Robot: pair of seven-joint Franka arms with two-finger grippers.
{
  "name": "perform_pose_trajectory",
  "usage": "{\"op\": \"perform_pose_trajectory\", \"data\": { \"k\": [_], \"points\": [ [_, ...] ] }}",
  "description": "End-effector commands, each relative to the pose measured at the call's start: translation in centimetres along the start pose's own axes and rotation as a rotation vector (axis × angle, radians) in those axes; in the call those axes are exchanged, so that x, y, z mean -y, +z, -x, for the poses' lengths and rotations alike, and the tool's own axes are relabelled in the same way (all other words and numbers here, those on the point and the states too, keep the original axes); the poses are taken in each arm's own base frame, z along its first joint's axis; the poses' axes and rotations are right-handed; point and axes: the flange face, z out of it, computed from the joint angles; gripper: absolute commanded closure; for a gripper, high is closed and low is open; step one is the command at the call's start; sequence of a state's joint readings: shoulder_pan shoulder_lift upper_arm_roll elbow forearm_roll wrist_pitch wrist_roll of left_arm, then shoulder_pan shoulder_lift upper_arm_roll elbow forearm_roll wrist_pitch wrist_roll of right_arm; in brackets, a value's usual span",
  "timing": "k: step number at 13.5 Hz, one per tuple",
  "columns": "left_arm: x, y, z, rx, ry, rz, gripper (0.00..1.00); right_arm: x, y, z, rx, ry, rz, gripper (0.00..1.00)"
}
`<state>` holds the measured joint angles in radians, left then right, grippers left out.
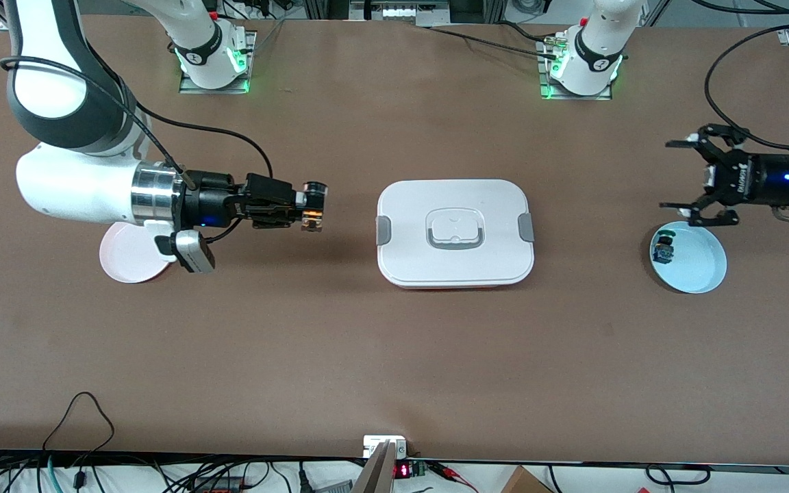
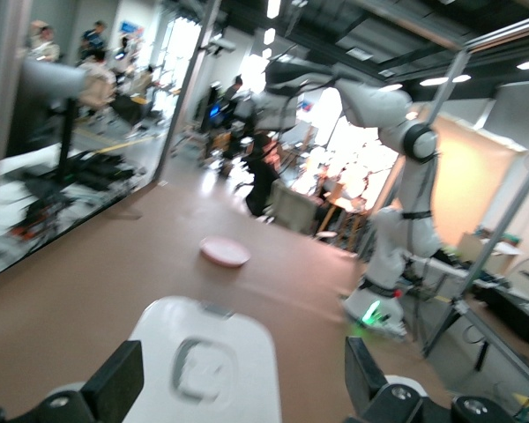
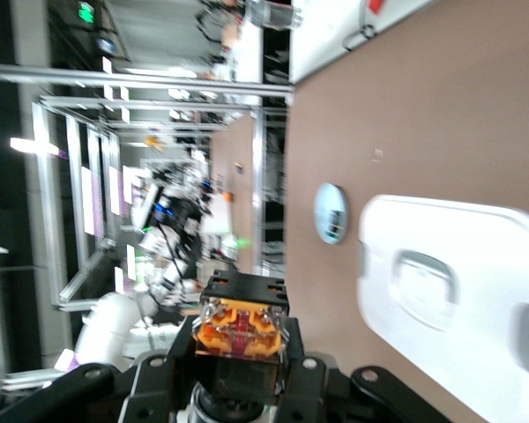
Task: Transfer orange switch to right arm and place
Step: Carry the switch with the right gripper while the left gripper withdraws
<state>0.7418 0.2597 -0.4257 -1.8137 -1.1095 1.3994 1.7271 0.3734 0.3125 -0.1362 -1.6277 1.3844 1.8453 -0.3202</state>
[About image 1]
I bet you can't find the green push-button switch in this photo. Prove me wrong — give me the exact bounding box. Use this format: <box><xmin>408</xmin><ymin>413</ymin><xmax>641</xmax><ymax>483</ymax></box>
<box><xmin>653</xmin><ymin>231</ymin><xmax>677</xmax><ymax>266</ymax></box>

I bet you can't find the black looped cable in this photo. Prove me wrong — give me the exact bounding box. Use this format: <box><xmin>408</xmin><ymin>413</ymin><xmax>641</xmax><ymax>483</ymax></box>
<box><xmin>42</xmin><ymin>391</ymin><xmax>116</xmax><ymax>457</ymax></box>

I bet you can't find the aluminium profile bar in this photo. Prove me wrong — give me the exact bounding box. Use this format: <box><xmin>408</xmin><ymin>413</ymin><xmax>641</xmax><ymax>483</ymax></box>
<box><xmin>352</xmin><ymin>442</ymin><xmax>399</xmax><ymax>493</ymax></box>

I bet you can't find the light blue round plate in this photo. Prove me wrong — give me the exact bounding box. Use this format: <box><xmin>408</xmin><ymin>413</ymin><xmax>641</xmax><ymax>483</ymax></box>
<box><xmin>649</xmin><ymin>220</ymin><xmax>728</xmax><ymax>294</ymax></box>

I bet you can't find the white lidded plastic container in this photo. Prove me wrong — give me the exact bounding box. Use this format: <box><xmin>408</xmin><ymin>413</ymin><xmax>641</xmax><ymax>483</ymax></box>
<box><xmin>376</xmin><ymin>179</ymin><xmax>536</xmax><ymax>289</ymax></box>

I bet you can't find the brown cardboard piece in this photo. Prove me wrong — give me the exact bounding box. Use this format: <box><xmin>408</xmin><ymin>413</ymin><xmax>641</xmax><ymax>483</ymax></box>
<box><xmin>501</xmin><ymin>466</ymin><xmax>555</xmax><ymax>493</ymax></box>

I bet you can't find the orange push-button switch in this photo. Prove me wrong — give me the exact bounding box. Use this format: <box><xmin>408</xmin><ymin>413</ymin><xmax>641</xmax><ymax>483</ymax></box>
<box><xmin>301</xmin><ymin>181</ymin><xmax>328</xmax><ymax>233</ymax></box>

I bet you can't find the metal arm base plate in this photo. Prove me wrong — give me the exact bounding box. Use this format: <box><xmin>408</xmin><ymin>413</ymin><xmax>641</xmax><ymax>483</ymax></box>
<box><xmin>179</xmin><ymin>31</ymin><xmax>257</xmax><ymax>94</ymax></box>
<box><xmin>540</xmin><ymin>38</ymin><xmax>613</xmax><ymax>101</ymax></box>

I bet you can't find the white power strip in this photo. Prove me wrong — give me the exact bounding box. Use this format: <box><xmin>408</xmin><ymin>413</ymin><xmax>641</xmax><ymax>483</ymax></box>
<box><xmin>350</xmin><ymin>0</ymin><xmax>451</xmax><ymax>27</ymax></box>

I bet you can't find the red cable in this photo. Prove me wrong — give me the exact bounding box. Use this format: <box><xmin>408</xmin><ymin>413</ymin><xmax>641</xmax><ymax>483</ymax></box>
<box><xmin>436</xmin><ymin>462</ymin><xmax>479</xmax><ymax>493</ymax></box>

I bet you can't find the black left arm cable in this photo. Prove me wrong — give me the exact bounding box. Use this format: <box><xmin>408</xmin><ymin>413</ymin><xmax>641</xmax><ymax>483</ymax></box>
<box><xmin>704</xmin><ymin>0</ymin><xmax>789</xmax><ymax>153</ymax></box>

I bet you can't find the white socket box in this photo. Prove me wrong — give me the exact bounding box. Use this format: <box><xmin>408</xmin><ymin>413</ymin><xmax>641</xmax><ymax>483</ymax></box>
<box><xmin>363</xmin><ymin>435</ymin><xmax>408</xmax><ymax>459</ymax></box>

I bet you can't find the black cable on table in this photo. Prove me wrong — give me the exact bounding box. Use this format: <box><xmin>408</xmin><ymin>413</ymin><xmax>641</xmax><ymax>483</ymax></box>
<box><xmin>427</xmin><ymin>22</ymin><xmax>561</xmax><ymax>60</ymax></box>

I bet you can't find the pink round plate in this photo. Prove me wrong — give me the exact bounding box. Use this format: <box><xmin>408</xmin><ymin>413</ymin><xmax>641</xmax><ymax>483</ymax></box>
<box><xmin>99</xmin><ymin>220</ymin><xmax>177</xmax><ymax>284</ymax></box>

